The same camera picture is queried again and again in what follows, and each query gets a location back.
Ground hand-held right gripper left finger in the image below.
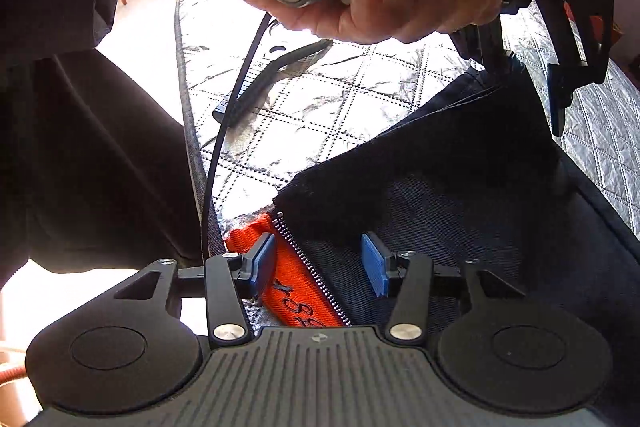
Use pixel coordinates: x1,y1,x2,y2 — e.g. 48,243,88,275
112,232,277,349

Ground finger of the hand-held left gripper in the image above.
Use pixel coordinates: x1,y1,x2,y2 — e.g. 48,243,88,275
450,14,518,72
537,0,615,138

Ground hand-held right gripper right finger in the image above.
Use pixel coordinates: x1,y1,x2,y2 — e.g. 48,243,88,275
361,231,528,344

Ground navy jacket orange lining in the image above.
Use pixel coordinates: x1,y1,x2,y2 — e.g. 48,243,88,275
222,64,640,427

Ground black flat bar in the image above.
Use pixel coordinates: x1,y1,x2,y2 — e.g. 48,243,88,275
212,39,335,124

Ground silver quilted bed cover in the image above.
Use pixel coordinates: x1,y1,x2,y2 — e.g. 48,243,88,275
172,0,640,325

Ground person's black pants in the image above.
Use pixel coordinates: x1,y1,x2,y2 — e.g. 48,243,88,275
0,49,223,288

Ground black cable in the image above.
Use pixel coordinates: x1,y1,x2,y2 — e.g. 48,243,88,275
199,11,275,260

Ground orange braided cable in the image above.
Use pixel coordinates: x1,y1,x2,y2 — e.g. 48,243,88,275
0,344,32,389

